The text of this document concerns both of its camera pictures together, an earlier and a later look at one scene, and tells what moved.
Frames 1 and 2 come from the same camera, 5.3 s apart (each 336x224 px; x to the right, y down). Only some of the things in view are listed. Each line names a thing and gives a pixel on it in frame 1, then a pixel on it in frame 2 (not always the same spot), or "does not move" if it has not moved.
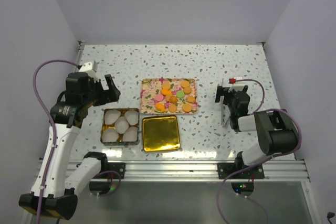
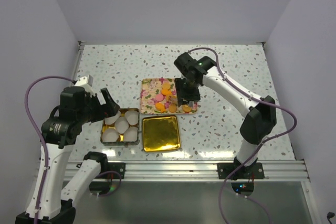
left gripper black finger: x=108 y=96 -> x=111 y=108
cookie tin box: x=120 y=126 does not move
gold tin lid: x=160 y=133 does not move
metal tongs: x=225 y=110 -> x=191 y=104
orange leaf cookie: x=165 y=92 does not move
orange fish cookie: x=160 y=106 does not move
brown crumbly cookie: x=173 y=99 does not move
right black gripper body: x=228 y=97 -> x=187 y=90
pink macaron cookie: x=159 y=97 does not move
